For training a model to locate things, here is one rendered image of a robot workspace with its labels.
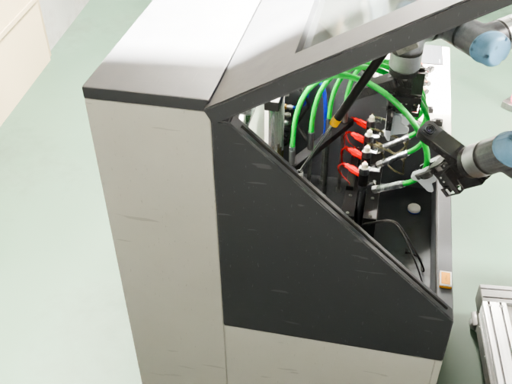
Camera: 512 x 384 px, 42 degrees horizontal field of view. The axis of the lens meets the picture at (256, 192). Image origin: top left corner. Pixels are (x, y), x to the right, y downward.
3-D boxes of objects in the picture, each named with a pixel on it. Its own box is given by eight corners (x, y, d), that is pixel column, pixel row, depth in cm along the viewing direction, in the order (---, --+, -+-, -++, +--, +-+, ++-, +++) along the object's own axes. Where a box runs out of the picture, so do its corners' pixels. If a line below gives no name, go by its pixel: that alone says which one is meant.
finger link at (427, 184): (416, 199, 161) (440, 191, 153) (401, 180, 160) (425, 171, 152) (423, 191, 162) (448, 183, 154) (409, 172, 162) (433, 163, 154)
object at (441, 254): (442, 349, 172) (453, 308, 162) (425, 347, 173) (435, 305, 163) (442, 200, 219) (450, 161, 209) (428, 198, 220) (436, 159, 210)
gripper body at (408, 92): (417, 120, 162) (425, 77, 155) (382, 116, 164) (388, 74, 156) (418, 104, 168) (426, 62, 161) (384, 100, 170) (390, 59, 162)
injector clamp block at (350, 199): (371, 257, 193) (376, 219, 183) (337, 253, 195) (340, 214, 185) (379, 186, 219) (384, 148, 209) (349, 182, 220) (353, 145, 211)
